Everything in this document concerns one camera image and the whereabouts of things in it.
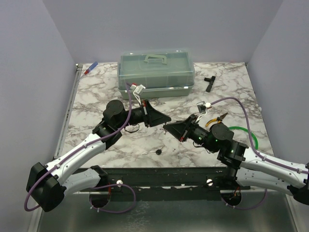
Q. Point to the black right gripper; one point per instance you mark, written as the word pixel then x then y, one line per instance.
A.
pixel 180 130

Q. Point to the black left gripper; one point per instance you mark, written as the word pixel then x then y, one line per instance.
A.
pixel 152 116

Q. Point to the green cable lock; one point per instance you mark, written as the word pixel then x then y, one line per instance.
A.
pixel 253 137

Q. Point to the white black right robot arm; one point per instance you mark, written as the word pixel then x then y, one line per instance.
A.
pixel 249 166

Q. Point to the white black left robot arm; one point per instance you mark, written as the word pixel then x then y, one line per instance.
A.
pixel 49 184

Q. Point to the black head key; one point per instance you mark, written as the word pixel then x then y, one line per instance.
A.
pixel 159 151

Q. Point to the translucent green plastic toolbox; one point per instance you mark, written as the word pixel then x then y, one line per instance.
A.
pixel 164 73

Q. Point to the blue red screwdriver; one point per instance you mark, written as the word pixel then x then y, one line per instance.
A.
pixel 90 68

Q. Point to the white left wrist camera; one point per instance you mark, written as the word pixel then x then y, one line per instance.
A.
pixel 137 91

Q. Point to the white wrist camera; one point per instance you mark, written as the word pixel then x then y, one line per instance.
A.
pixel 137 91
pixel 203 108

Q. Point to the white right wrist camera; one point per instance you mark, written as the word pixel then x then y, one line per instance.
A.
pixel 203 108

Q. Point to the yellow handled needle-nose pliers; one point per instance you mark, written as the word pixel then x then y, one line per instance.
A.
pixel 216 120

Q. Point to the black metal base rail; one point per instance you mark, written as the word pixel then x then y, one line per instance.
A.
pixel 170 184

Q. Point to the black T-handle tool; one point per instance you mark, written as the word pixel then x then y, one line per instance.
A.
pixel 211 82

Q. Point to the left side aluminium rail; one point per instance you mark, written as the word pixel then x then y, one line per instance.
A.
pixel 60 143

